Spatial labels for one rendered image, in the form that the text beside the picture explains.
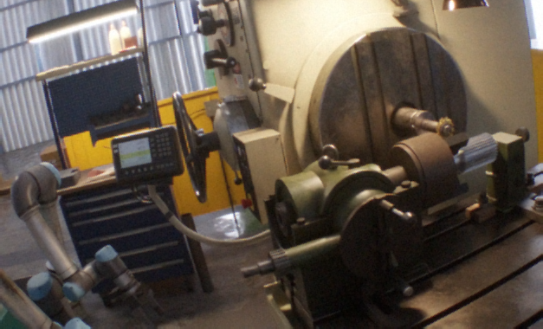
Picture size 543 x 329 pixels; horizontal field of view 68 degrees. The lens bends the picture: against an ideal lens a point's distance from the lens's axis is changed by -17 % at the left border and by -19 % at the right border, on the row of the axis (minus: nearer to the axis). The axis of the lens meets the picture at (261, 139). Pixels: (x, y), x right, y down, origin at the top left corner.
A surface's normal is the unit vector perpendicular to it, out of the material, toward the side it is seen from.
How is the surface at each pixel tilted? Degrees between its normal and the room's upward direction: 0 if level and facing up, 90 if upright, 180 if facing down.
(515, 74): 90
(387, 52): 90
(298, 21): 90
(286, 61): 90
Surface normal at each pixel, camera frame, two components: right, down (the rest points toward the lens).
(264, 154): 0.27, 0.16
